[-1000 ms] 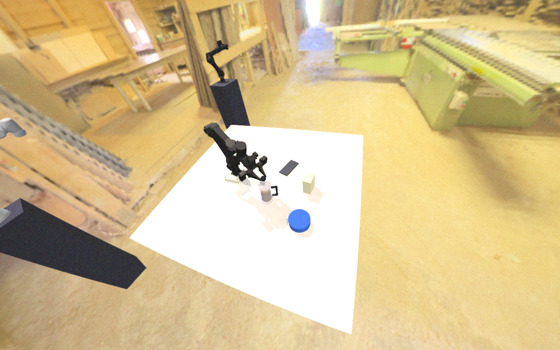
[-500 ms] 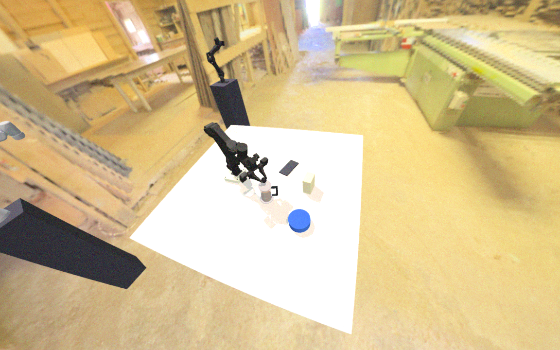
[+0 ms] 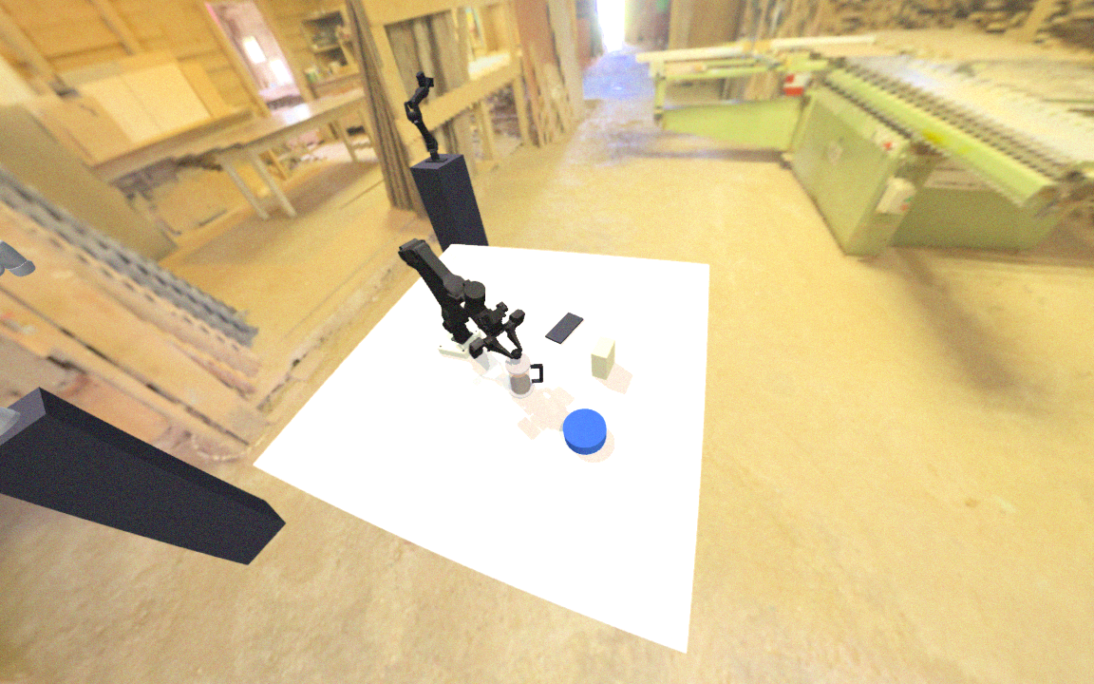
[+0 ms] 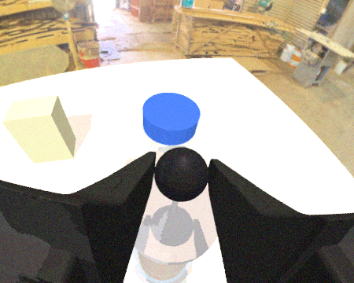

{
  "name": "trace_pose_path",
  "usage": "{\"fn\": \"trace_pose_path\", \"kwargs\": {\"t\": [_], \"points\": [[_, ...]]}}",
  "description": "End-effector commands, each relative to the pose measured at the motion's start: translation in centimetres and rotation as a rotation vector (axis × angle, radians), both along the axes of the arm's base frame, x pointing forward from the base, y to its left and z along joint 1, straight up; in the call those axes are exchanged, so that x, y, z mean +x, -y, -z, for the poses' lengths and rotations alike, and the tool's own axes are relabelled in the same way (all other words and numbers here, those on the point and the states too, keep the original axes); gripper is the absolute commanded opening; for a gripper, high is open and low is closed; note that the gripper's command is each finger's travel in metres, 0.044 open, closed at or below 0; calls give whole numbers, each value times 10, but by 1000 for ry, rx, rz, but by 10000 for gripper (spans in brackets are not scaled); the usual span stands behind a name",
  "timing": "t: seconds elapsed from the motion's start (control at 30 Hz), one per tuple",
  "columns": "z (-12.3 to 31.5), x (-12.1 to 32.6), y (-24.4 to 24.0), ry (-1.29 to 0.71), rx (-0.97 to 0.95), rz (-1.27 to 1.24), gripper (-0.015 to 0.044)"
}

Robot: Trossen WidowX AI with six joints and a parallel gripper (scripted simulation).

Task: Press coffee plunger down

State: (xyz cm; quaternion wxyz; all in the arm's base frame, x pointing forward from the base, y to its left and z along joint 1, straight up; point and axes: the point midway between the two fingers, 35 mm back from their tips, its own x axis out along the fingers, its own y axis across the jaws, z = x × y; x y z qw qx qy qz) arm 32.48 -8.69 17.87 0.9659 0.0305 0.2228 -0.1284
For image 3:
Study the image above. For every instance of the glass french press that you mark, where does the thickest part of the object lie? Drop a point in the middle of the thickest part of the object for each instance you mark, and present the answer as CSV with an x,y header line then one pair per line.
x,y
519,374

